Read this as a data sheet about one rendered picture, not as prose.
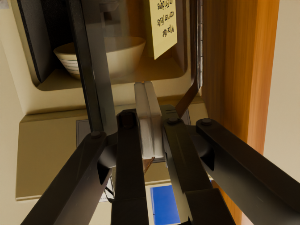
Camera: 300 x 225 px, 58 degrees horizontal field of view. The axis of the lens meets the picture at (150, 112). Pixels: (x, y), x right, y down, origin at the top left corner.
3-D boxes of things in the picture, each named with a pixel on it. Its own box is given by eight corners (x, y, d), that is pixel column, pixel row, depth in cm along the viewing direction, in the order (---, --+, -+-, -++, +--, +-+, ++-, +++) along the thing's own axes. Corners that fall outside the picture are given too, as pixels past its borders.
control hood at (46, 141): (202, 96, 49) (202, 143, 53) (22, 115, 48) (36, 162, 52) (223, 123, 39) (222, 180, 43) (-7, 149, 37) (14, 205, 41)
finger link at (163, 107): (166, 139, 15) (220, 133, 15) (156, 105, 19) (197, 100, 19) (167, 163, 15) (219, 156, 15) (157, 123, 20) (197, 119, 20)
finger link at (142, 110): (153, 159, 17) (141, 160, 17) (145, 114, 23) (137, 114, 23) (149, 116, 16) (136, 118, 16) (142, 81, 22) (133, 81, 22)
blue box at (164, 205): (197, 146, 53) (197, 183, 56) (145, 152, 52) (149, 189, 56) (211, 178, 44) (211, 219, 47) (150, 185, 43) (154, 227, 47)
